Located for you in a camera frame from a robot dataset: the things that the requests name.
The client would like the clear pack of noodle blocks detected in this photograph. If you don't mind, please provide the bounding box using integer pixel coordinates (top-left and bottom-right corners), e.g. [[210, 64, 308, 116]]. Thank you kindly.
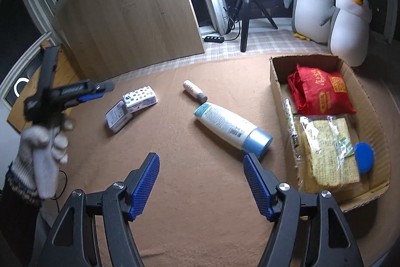
[[294, 114, 361, 194]]

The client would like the patterned tube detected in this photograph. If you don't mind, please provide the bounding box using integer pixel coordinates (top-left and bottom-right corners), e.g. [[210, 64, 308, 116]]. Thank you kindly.
[[282, 98, 299, 149]]

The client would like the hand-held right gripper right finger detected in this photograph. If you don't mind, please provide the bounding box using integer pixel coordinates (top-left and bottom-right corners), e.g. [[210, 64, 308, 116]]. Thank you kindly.
[[243, 153, 365, 267]]

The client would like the small penguin plush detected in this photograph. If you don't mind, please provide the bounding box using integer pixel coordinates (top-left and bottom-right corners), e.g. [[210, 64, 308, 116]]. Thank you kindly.
[[320, 0, 373, 67]]

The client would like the cardboard box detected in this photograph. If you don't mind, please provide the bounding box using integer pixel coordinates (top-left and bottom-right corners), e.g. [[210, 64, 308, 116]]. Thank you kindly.
[[269, 54, 393, 213]]

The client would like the white bottle with blue cap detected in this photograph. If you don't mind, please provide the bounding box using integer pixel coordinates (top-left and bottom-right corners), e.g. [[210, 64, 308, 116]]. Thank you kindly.
[[193, 102, 273, 160]]

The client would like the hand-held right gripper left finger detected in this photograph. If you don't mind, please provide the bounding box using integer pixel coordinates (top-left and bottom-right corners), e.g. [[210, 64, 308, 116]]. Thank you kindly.
[[29, 152, 161, 267]]

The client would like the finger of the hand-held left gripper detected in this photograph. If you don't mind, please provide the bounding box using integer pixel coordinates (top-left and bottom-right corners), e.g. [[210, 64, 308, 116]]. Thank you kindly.
[[62, 92, 105, 106], [59, 79, 116, 95]]

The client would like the large penguin plush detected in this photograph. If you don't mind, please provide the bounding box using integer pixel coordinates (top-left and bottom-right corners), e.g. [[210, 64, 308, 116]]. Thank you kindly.
[[284, 0, 340, 43]]

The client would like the red bag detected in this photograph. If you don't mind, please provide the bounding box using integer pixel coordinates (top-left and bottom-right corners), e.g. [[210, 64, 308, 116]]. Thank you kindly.
[[287, 64, 357, 116]]

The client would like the person's left hand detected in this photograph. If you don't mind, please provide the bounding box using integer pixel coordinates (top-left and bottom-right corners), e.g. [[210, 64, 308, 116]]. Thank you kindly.
[[9, 125, 69, 199]]

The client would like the white box with grey base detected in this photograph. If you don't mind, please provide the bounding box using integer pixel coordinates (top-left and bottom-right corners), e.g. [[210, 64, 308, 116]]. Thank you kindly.
[[104, 100, 133, 134]]

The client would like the light wood panel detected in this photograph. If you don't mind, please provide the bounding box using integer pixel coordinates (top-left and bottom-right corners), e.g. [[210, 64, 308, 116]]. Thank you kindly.
[[51, 0, 206, 81]]

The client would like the small pink bottle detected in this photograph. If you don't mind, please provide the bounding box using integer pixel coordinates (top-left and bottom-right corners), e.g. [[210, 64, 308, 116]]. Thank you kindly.
[[182, 80, 208, 103]]

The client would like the blue round lid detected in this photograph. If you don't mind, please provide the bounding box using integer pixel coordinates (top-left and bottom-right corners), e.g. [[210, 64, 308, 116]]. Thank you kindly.
[[352, 142, 375, 174]]

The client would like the checked mat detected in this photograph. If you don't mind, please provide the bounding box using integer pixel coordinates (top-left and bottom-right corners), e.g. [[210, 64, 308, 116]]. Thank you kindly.
[[103, 28, 388, 80]]

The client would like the black tripod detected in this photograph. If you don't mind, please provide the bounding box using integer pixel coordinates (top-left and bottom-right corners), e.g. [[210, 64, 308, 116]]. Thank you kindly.
[[226, 0, 279, 53]]

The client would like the person's left forearm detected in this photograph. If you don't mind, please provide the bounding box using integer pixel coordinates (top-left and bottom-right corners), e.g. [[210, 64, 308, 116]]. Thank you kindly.
[[0, 161, 43, 258]]

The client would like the patterned tissue pack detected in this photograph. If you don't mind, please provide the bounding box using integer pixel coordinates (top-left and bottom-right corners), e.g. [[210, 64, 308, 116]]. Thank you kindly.
[[122, 85, 158, 113]]

